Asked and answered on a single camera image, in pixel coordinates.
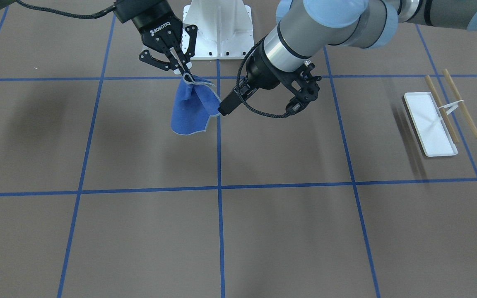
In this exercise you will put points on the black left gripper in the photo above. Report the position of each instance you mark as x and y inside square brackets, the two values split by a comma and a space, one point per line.
[261, 74]

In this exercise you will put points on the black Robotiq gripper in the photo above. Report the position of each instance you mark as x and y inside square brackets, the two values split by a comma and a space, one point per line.
[152, 20]

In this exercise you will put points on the blue microfiber towel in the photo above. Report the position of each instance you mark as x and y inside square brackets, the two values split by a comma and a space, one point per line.
[196, 102]

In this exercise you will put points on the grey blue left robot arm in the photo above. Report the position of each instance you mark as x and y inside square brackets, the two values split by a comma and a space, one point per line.
[303, 27]

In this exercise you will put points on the white rack base tray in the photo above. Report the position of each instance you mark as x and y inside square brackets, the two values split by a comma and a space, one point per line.
[430, 127]

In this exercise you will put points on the wooden rack rod far side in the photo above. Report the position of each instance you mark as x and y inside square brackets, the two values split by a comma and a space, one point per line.
[463, 108]

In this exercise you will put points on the wooden rack rod near tray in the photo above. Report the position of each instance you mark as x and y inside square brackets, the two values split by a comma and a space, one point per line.
[444, 116]

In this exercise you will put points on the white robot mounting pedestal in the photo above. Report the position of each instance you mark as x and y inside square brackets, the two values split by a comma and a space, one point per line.
[225, 28]

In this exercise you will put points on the white rack support bracket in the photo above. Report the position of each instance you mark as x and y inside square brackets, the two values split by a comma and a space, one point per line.
[449, 108]

